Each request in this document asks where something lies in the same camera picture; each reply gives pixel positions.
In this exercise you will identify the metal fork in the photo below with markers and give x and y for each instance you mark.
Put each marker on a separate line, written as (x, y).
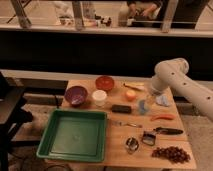
(127, 124)

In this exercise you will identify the metal measuring cup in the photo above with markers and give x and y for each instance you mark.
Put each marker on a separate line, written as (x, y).
(149, 138)

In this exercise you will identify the green plastic tray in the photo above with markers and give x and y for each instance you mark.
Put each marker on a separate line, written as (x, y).
(74, 135)

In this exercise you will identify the orange carrot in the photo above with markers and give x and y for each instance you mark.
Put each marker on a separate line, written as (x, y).
(162, 116)

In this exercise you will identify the red bowl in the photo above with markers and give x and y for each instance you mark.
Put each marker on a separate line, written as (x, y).
(105, 83)

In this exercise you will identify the blue plastic cup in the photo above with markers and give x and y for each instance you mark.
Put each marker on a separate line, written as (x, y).
(143, 107)

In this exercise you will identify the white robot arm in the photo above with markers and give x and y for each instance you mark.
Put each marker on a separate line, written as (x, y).
(173, 73)

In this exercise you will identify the white plastic cup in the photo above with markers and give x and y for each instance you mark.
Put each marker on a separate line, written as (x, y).
(99, 97)

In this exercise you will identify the bunch of dark grapes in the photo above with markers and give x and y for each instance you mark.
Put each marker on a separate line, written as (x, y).
(172, 153)

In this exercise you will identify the yellow banana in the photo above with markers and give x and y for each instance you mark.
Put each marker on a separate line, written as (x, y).
(138, 87)

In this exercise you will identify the black rectangular block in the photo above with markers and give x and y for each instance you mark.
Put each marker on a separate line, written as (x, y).
(121, 109)

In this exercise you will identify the purple bowl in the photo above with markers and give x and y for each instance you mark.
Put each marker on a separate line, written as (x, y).
(76, 95)

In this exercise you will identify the black chair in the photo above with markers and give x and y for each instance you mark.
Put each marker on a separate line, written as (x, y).
(12, 117)

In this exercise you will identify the orange apple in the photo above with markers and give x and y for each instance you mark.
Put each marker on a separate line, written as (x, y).
(130, 95)

